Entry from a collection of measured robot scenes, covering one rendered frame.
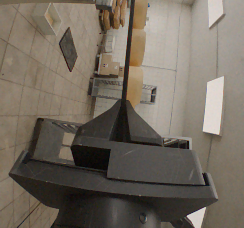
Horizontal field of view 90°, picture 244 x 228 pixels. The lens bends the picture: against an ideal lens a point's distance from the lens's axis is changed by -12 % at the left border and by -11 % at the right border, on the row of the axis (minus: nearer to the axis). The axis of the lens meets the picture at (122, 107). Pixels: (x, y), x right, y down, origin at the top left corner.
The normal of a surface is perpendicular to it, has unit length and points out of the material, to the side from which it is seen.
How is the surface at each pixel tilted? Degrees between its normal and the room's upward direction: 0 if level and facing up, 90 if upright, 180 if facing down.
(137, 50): 88
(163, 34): 90
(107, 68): 87
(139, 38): 89
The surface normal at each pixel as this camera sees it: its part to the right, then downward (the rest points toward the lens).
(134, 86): -0.01, 0.18
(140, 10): -0.04, 0.52
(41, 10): 0.02, -0.21
